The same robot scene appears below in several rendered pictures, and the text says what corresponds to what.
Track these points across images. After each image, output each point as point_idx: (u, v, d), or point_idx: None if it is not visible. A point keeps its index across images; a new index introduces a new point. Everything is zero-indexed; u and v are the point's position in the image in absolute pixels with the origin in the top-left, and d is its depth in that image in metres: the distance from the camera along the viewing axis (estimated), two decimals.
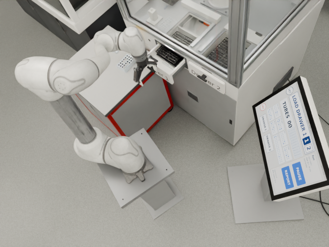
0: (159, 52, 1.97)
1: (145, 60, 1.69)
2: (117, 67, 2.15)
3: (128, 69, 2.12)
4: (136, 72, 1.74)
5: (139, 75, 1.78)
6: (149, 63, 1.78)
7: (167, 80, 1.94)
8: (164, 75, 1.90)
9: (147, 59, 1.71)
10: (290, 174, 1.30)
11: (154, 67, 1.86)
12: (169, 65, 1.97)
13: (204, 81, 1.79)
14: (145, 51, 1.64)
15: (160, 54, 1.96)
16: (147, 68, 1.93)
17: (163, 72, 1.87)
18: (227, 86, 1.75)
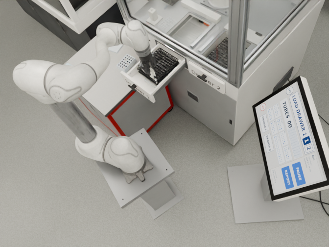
0: (141, 69, 1.93)
1: (148, 55, 1.63)
2: (117, 67, 2.15)
3: (128, 69, 2.12)
4: (142, 68, 1.70)
5: (148, 68, 1.75)
6: (151, 61, 1.72)
7: (148, 98, 1.90)
8: (145, 93, 1.86)
9: (151, 54, 1.66)
10: (290, 174, 1.30)
11: (152, 71, 1.81)
12: (151, 83, 1.93)
13: (204, 81, 1.79)
14: (149, 46, 1.59)
15: (142, 72, 1.92)
16: (128, 86, 1.89)
17: (144, 91, 1.83)
18: (227, 86, 1.75)
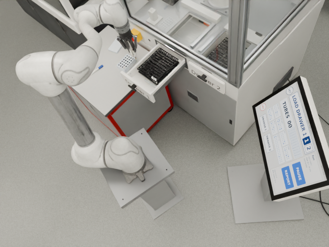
0: (141, 69, 1.93)
1: (122, 34, 1.68)
2: (117, 67, 2.15)
3: (128, 69, 2.12)
4: (118, 41, 1.77)
5: (126, 45, 1.80)
6: (129, 41, 1.76)
7: (148, 98, 1.90)
8: (145, 93, 1.86)
9: (127, 35, 1.70)
10: (290, 174, 1.30)
11: (132, 51, 1.86)
12: (151, 83, 1.93)
13: (204, 81, 1.79)
14: (123, 27, 1.62)
15: (142, 72, 1.92)
16: (128, 86, 1.89)
17: (144, 91, 1.83)
18: (227, 86, 1.75)
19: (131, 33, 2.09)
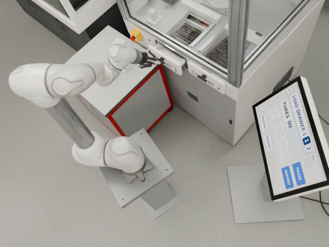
0: None
1: (142, 60, 1.72)
2: None
3: (128, 69, 2.12)
4: (143, 67, 1.82)
5: (149, 63, 1.84)
6: (149, 59, 1.80)
7: (175, 71, 1.96)
8: (173, 66, 1.92)
9: (144, 57, 1.73)
10: (290, 174, 1.30)
11: (155, 61, 1.89)
12: (177, 57, 1.99)
13: (204, 81, 1.79)
14: (137, 55, 1.66)
15: None
16: None
17: (173, 63, 1.89)
18: (227, 86, 1.75)
19: (131, 33, 2.09)
